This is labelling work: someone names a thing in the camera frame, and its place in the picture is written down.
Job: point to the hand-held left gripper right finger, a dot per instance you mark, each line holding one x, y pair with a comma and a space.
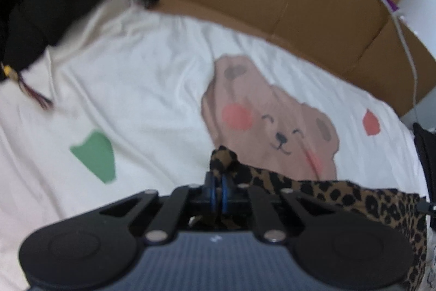
226, 197

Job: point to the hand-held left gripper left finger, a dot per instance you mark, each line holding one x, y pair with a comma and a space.
211, 195

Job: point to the leopard print garment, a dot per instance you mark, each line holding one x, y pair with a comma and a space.
340, 195

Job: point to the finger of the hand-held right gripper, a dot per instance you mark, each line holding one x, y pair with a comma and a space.
428, 206

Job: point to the white printed bed sheet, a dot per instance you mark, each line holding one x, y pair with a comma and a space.
136, 72

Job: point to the black printed garment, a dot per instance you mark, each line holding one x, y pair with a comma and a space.
34, 21

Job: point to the black folded garment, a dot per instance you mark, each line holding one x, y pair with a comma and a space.
427, 158

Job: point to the beaded tassel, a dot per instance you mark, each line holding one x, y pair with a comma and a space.
34, 95

